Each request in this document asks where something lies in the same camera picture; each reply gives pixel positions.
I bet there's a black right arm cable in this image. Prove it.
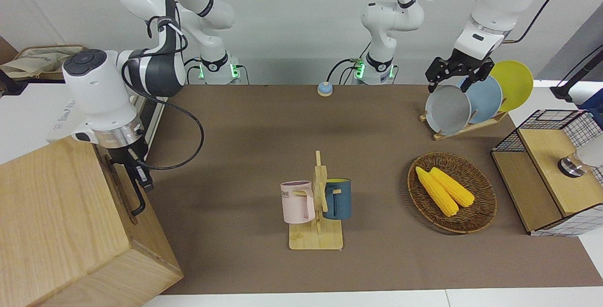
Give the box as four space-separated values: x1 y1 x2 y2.
122 3 205 171

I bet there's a black metal stand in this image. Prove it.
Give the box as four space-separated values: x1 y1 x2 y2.
550 46 603 101

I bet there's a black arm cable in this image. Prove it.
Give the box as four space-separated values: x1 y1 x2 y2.
122 3 205 171
409 0 563 44

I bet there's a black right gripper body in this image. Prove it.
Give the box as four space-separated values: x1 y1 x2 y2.
108 141 147 166

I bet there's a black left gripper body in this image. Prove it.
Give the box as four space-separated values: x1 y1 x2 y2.
443 49 490 74

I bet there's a wooden plate rack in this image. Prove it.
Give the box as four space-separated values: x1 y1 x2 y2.
419 109 508 141

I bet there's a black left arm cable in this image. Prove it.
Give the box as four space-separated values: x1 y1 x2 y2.
409 0 563 44

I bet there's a black wire wooden shelf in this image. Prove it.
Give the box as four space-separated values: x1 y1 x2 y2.
491 109 603 237

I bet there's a brown wicker basket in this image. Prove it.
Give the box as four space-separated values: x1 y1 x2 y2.
407 152 497 234

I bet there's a grey plate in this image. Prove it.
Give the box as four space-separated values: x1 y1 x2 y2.
425 85 472 136

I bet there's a pink mug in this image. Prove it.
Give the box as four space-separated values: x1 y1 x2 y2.
280 181 316 225

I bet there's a yellow plate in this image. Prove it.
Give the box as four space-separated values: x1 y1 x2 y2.
490 60 534 112

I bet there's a wooden drawer with slot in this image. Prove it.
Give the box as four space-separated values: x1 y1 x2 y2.
137 180 184 279

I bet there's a yellow corn cob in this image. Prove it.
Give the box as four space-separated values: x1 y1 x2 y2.
415 166 459 217
430 167 475 208

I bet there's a light blue plate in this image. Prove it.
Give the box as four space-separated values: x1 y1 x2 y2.
459 75 503 124

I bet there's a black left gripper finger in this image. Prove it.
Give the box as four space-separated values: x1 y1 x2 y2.
462 65 495 94
425 57 453 94

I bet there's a wooden mug rack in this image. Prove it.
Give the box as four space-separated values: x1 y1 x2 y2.
288 151 344 251

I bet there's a cardboard box with bag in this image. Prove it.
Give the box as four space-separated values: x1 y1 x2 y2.
0 45 89 81

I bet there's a white cylinder with metal ring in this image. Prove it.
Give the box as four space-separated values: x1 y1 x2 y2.
558 133 603 178

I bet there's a wooden drawer with handle recess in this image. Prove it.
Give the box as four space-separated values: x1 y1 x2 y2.
92 140 163 263

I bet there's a light wooden cabinet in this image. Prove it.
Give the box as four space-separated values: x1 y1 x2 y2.
0 137 184 307

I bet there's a dark teal mug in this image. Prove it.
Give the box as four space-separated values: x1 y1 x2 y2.
323 178 352 220

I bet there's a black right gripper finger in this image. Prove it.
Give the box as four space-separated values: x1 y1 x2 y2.
123 162 139 186
134 162 155 193

